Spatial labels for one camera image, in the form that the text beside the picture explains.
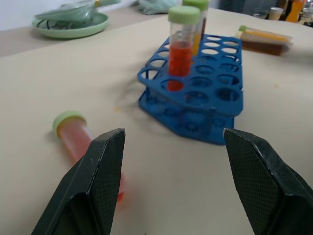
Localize orange bottle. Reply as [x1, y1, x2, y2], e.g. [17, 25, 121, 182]
[285, 0, 306, 23]

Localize blue test tube rack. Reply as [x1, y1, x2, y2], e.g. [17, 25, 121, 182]
[137, 34, 245, 146]

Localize white paper cup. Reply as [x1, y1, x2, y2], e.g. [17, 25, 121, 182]
[268, 7, 284, 21]

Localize teal cloth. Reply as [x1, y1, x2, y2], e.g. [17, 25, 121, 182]
[132, 0, 184, 15]

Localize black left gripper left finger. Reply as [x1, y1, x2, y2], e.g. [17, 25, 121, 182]
[31, 128, 126, 235]

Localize mint green plate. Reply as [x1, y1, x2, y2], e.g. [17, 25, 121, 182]
[31, 12, 110, 40]

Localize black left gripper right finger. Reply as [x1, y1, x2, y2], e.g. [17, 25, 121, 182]
[223, 128, 313, 235]

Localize clear plastic bag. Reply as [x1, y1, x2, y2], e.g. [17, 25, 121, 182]
[34, 0, 122, 29]

